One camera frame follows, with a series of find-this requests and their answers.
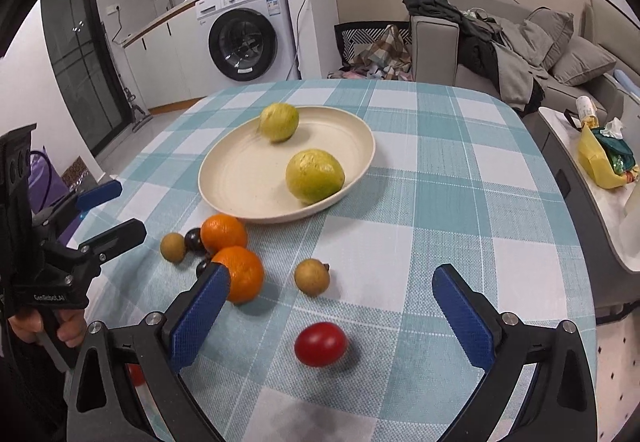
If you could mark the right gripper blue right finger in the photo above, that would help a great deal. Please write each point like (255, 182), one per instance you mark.
(480, 329)

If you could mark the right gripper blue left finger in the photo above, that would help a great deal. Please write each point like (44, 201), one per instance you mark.
(183, 328)

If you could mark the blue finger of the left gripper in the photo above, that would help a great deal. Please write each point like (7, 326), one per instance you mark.
(98, 196)
(115, 241)

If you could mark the brown longan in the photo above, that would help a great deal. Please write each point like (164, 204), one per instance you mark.
(312, 277)
(173, 247)

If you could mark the dark plum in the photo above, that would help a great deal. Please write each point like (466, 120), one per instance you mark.
(193, 241)
(202, 266)

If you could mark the orange mandarin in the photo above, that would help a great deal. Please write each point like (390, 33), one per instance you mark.
(246, 271)
(221, 231)

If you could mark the red cherry tomato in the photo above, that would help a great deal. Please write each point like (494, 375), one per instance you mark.
(320, 344)

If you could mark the white kitchen counter cabinet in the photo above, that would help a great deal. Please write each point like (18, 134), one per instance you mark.
(171, 62)

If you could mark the black glass door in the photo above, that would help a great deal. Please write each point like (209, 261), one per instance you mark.
(84, 69)

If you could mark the teal checkered tablecloth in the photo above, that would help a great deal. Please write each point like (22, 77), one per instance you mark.
(456, 179)

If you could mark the white side table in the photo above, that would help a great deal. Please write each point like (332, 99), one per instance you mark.
(597, 214)

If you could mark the far yellow guava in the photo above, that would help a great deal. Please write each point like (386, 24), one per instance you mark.
(278, 122)

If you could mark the yellow guava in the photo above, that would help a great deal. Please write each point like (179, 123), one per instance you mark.
(278, 122)
(313, 175)

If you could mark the near yellow guava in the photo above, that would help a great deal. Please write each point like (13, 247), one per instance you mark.
(313, 175)

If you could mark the yellow plastic bag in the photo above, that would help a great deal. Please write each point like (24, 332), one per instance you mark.
(608, 161)

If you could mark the white washing machine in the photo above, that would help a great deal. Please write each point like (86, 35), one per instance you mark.
(247, 41)

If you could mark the white bottle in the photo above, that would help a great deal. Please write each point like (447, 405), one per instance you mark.
(587, 112)

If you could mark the grey sofa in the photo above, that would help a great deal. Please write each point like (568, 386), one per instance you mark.
(607, 93)

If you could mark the dark clothes pile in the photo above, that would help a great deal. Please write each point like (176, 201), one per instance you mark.
(478, 51)

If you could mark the grey cushion front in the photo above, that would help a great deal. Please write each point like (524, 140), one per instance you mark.
(582, 61)

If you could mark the grey cushion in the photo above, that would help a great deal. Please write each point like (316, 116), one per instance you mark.
(582, 61)
(559, 27)

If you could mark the black laundry basket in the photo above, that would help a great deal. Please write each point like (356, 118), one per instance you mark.
(374, 49)

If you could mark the grey cushion back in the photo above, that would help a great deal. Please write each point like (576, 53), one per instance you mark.
(559, 27)

